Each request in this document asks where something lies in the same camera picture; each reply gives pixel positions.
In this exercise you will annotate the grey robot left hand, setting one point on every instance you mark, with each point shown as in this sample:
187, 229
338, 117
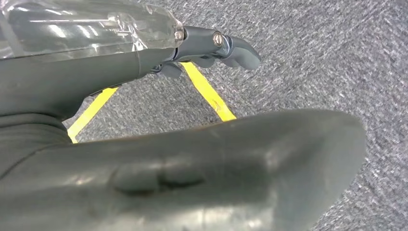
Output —
79, 70

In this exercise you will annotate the yellow floor tape square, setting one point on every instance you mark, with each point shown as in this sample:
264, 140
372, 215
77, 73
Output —
207, 92

